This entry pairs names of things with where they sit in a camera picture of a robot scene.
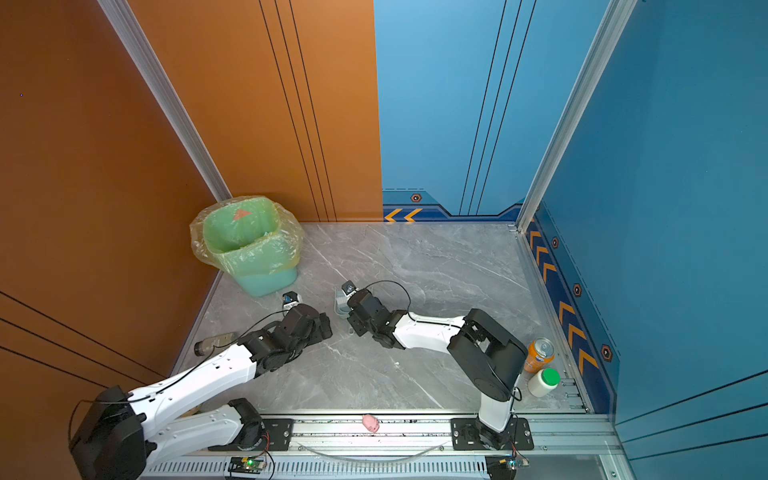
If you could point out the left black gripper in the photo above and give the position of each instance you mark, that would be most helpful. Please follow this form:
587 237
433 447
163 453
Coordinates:
319 334

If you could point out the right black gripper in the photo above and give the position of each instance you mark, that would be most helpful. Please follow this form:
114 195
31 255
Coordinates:
353 321

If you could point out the grey-blue plastic dustpan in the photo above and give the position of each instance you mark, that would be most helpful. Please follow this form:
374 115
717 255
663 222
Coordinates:
340 304

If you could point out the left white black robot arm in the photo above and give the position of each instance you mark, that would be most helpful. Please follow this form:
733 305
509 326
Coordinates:
125 433

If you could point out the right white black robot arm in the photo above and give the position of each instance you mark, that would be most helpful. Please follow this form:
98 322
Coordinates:
489 355

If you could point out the dark glass bottle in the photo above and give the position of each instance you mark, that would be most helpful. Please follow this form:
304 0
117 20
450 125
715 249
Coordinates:
209 345

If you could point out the green plastic trash bin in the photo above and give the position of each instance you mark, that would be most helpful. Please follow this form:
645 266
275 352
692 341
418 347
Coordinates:
252 252

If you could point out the clear yellow bin liner bag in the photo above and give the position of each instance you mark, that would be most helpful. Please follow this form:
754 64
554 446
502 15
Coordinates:
246 237

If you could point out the left green circuit board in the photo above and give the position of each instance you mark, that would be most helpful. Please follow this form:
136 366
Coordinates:
248 467

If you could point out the green circuit board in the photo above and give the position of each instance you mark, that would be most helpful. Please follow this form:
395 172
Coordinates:
248 467
504 467

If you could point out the white bottle green cap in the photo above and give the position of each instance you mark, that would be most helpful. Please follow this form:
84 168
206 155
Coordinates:
543 382

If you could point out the right green circuit board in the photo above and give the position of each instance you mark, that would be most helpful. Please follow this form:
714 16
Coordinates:
504 467

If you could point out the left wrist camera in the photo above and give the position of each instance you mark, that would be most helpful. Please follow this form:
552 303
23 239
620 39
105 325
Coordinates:
290 299

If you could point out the pink toy on rail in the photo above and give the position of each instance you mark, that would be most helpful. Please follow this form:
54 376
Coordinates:
370 423

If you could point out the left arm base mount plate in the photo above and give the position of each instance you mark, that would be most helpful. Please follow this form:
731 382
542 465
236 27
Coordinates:
270 435

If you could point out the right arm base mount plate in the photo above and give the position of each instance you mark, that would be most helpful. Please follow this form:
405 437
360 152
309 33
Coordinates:
471 434

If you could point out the aluminium front rail frame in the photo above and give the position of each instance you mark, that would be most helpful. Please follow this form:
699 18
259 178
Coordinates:
417 446

